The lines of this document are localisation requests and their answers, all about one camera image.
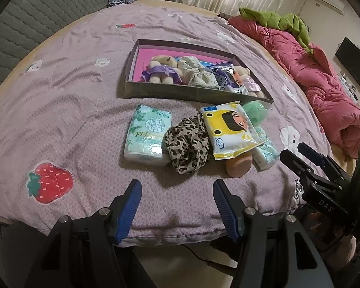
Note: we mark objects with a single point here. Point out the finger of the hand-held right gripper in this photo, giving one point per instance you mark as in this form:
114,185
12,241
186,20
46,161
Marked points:
294,162
315,157

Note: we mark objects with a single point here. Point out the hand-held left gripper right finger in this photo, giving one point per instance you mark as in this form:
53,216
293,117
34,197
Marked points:
225,213

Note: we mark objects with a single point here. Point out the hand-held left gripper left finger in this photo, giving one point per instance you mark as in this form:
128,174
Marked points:
129,208

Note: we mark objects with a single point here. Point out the green tissue pack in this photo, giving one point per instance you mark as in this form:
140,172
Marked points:
267,153
145,135

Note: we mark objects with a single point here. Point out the peach makeup puff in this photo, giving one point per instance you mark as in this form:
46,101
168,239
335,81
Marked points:
238,166

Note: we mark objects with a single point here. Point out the green sponge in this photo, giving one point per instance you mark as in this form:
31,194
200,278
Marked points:
256,112

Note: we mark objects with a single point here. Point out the yellow cartoon wipes packet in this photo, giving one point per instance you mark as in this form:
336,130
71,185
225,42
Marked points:
231,129

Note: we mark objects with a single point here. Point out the leopard print scrunchie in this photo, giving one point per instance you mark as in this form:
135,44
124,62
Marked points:
186,147

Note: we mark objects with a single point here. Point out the teddy bear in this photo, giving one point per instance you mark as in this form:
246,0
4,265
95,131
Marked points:
162,69
249,81

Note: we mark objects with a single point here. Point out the purple cartoon wipes packet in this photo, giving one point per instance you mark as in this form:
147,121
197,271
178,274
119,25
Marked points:
222,78

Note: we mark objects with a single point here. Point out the white floral scrunchie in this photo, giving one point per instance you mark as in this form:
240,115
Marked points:
198,78

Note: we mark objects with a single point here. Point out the dark cardboard box pink bottom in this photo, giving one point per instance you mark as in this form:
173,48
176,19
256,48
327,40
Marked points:
144,63

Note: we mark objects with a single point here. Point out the person's right hand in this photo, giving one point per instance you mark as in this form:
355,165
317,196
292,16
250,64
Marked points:
348,252

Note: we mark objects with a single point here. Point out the pink quilt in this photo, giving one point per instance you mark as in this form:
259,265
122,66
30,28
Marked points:
318,81

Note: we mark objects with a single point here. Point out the black television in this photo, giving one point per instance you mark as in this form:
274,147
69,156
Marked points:
354,63

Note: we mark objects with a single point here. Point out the purple printed blanket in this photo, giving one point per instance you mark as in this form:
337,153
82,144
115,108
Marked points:
78,111

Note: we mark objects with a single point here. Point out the green blanket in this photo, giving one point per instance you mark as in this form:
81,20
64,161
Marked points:
276,21

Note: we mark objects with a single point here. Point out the white air conditioner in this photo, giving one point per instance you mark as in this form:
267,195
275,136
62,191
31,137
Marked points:
330,0

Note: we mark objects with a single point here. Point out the dark patterned cloth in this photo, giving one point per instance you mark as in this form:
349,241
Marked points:
120,1

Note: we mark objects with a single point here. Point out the grey quilted headboard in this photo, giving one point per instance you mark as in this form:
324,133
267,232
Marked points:
33,21

